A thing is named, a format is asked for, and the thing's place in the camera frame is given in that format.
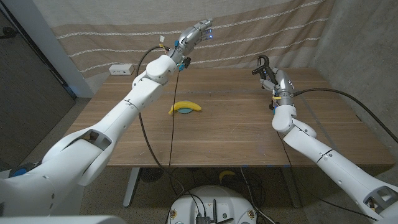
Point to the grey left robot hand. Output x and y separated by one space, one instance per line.
189 39

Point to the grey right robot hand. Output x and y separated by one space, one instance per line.
284 85

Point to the black hand grip exerciser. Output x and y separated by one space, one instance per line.
258 71

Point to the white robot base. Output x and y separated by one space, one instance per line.
217 196

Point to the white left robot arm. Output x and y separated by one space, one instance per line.
118 118

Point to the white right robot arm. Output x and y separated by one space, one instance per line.
326 161

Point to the yellow toy banana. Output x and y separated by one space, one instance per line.
186 105

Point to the yellow banana on floor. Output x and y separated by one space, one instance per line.
225 173

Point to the teal round disc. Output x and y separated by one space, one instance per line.
185 111

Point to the white power strip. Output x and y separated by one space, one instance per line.
121 69

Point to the beige striped curtain backdrop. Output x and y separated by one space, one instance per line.
109 34

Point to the grey table leg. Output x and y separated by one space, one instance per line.
292 189

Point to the black round floor fan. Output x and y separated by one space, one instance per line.
149 175

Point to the white table leg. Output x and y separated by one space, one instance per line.
130 189

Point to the blue and black shoe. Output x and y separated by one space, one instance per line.
20 171

